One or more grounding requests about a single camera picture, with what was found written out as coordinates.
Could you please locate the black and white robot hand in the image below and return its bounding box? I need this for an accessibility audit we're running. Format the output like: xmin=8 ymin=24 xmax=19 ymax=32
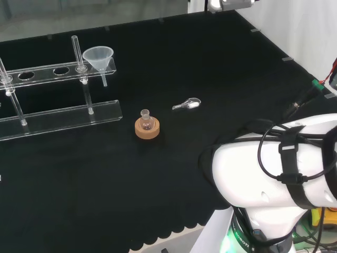
xmin=207 ymin=0 xmax=256 ymax=13

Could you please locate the translucent plastic funnel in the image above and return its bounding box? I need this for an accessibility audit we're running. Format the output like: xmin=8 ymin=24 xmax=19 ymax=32
xmin=82 ymin=46 xmax=115 ymax=87

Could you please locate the clear glass weighing funnel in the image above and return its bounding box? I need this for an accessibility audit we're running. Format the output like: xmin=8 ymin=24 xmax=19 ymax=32
xmin=172 ymin=97 xmax=202 ymax=111

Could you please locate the clear acrylic funnel stand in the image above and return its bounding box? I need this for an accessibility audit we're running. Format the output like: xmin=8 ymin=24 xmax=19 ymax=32
xmin=0 ymin=35 xmax=124 ymax=142

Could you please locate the small round-bottom glass flask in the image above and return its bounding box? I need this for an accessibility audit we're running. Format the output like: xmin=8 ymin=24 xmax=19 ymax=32
xmin=140 ymin=109 xmax=154 ymax=131

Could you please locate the black bench cloth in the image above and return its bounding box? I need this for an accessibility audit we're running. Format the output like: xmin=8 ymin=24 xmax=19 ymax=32
xmin=0 ymin=7 xmax=337 ymax=251

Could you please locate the yellow stop button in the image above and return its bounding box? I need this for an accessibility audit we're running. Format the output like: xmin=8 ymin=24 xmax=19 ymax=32
xmin=312 ymin=207 xmax=337 ymax=228

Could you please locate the cork ring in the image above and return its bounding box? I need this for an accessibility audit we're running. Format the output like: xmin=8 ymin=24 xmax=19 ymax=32
xmin=134 ymin=117 xmax=161 ymax=142

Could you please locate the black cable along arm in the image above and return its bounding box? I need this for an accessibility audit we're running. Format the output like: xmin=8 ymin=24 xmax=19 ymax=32
xmin=234 ymin=118 xmax=337 ymax=183

